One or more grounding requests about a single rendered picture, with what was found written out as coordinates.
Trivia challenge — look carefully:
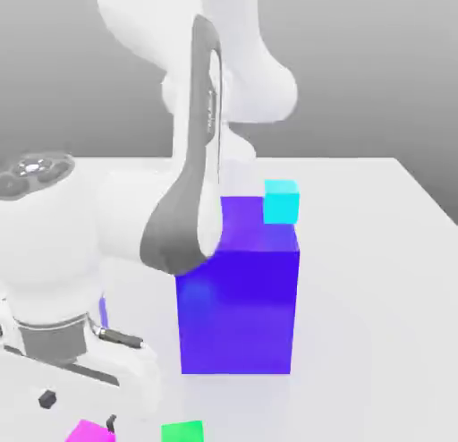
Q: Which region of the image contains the small green cube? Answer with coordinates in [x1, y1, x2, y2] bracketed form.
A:
[160, 420, 205, 442]

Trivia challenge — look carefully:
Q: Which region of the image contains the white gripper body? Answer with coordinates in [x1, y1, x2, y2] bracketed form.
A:
[0, 344, 162, 442]

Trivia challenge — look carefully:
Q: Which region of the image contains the small cyan cube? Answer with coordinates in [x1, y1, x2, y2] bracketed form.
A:
[262, 179, 301, 225]

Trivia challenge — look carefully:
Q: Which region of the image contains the large blue box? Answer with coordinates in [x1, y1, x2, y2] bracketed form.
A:
[174, 195, 301, 376]

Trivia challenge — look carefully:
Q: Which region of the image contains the small magenta cube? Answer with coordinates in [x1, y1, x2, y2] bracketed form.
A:
[64, 418, 117, 442]

